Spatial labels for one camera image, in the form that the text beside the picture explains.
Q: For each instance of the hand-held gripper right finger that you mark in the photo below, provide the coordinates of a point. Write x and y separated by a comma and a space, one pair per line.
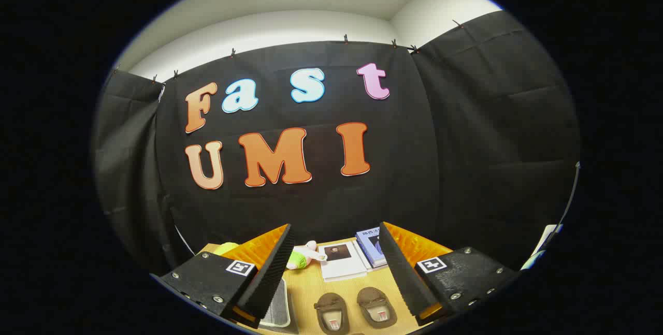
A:
401, 273

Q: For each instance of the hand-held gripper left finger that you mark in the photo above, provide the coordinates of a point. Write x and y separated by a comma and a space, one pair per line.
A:
269, 278

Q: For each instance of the grey fabric storage box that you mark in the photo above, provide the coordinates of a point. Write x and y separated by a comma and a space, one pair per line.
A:
275, 309

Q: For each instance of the brown furry slipper shoe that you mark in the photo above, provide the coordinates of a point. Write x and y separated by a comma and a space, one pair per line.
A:
331, 310
376, 305

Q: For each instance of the pink plush toy green outfit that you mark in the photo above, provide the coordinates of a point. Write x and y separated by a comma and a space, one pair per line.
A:
298, 260

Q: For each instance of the blue cover book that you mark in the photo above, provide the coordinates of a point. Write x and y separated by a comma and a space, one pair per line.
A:
369, 247

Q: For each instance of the yellow plush ball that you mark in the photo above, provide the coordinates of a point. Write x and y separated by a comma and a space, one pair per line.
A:
225, 248

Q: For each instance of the white book with dark portrait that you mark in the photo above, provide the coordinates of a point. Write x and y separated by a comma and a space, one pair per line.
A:
342, 267

